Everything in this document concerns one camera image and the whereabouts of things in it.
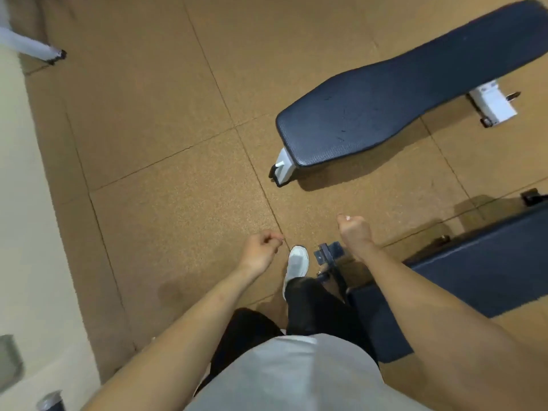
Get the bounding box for person's right forearm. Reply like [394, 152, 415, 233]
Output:
[353, 241, 548, 411]

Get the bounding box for person's right hand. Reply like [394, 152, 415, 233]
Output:
[337, 214, 373, 257]

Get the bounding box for grey shirt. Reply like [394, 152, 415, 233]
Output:
[184, 333, 429, 411]

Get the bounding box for person's left hand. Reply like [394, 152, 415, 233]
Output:
[237, 229, 285, 281]

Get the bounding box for adjustable black weight bench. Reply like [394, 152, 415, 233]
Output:
[313, 188, 548, 364]

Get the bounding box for white right shoe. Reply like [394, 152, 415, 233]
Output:
[282, 245, 310, 301]

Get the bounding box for person's left forearm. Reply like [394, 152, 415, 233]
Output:
[81, 263, 262, 411]

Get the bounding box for dark grey metal cylinder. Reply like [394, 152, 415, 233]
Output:
[36, 390, 65, 411]

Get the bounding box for grey wall box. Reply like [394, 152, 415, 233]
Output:
[0, 335, 25, 392]

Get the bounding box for black trousers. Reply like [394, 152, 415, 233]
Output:
[195, 276, 380, 397]

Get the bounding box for flat black bench white frame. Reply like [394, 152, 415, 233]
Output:
[268, 0, 548, 188]

